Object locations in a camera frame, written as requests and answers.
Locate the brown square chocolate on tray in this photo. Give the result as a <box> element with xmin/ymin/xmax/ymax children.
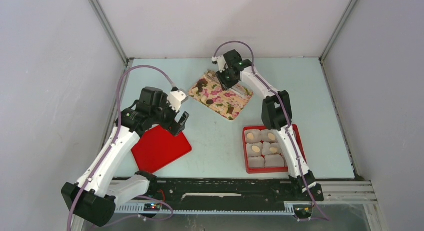
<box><xmin>227</xmin><ymin>106</ymin><xmax>235</xmax><ymax>115</ymax></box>

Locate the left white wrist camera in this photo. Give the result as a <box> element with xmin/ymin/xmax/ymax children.
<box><xmin>167</xmin><ymin>88</ymin><xmax>189</xmax><ymax>113</ymax></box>

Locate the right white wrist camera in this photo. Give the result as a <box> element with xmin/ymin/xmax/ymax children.
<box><xmin>211</xmin><ymin>55</ymin><xmax>228</xmax><ymax>73</ymax></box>

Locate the steel tongs white handle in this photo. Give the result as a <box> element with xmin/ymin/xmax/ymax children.
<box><xmin>206</xmin><ymin>70</ymin><xmax>253</xmax><ymax>98</ymax></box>

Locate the floral serving tray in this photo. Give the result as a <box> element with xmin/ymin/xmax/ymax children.
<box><xmin>188</xmin><ymin>72</ymin><xmax>254</xmax><ymax>121</ymax></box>

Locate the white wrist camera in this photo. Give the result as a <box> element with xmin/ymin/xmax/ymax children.
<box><xmin>211</xmin><ymin>55</ymin><xmax>228</xmax><ymax>73</ymax></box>
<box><xmin>167</xmin><ymin>88</ymin><xmax>189</xmax><ymax>113</ymax></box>

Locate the red box lid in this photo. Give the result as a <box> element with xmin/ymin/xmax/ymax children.
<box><xmin>131</xmin><ymin>126</ymin><xmax>192</xmax><ymax>174</ymax></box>

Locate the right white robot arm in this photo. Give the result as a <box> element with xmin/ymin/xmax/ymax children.
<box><xmin>211</xmin><ymin>50</ymin><xmax>317</xmax><ymax>200</ymax></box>

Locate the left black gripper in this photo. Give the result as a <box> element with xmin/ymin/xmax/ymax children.
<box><xmin>151</xmin><ymin>93</ymin><xmax>189</xmax><ymax>136</ymax></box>

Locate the white chocolate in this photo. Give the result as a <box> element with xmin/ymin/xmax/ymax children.
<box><xmin>246</xmin><ymin>133</ymin><xmax>255</xmax><ymax>140</ymax></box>
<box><xmin>251</xmin><ymin>145</ymin><xmax>261</xmax><ymax>153</ymax></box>
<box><xmin>268</xmin><ymin>147</ymin><xmax>280</xmax><ymax>155</ymax></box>
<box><xmin>267</xmin><ymin>133</ymin><xmax>276</xmax><ymax>141</ymax></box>

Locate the red chocolate box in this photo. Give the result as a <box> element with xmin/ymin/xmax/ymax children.
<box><xmin>242</xmin><ymin>126</ymin><xmax>288</xmax><ymax>174</ymax></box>

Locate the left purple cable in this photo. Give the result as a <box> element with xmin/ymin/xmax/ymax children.
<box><xmin>66</xmin><ymin>65</ymin><xmax>175</xmax><ymax>231</ymax></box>

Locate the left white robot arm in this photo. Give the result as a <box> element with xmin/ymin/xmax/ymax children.
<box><xmin>61</xmin><ymin>87</ymin><xmax>190</xmax><ymax>227</ymax></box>

